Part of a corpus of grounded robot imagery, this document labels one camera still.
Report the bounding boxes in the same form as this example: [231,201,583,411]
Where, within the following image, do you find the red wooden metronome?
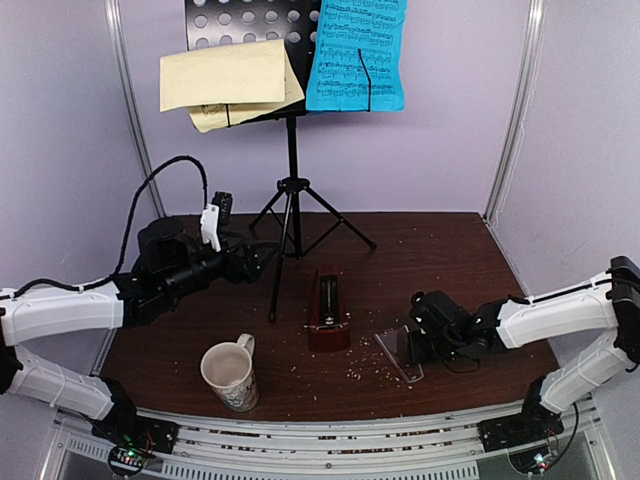
[305,265,351,353]

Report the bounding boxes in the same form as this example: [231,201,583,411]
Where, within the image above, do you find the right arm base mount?
[478,413,564,475]

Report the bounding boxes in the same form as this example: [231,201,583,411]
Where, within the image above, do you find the clear plastic metronome cover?
[374,325,424,384]

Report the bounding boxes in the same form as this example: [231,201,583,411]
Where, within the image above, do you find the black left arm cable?
[14,154,210,301]

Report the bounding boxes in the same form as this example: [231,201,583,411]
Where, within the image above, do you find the yellow sheet music page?
[159,39,305,133]

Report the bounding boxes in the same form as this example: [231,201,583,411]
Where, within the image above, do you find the right aluminium corner post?
[484,0,546,228]

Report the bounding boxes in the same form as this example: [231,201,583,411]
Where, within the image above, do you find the black music stand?
[184,1,377,323]

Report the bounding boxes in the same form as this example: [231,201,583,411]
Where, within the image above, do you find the aluminium corner post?
[103,0,169,224]
[484,0,546,228]

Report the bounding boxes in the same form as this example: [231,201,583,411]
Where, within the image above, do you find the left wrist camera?
[200,191,233,252]

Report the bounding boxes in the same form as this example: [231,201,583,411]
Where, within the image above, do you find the left aluminium corner post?
[103,0,169,224]

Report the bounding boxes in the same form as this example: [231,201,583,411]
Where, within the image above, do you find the blue sheet music page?
[306,0,408,112]

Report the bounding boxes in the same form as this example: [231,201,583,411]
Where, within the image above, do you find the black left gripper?
[160,230,279,300]

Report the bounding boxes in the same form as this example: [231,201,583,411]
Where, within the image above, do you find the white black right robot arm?
[407,256,639,442]

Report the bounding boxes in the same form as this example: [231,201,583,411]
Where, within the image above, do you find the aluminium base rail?
[36,397,622,479]

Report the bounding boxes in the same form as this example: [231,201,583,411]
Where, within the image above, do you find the white ceramic mug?
[200,333,259,413]

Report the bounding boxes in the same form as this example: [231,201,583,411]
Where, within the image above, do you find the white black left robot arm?
[1,218,278,444]

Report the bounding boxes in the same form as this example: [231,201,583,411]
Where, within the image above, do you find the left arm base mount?
[87,413,179,478]

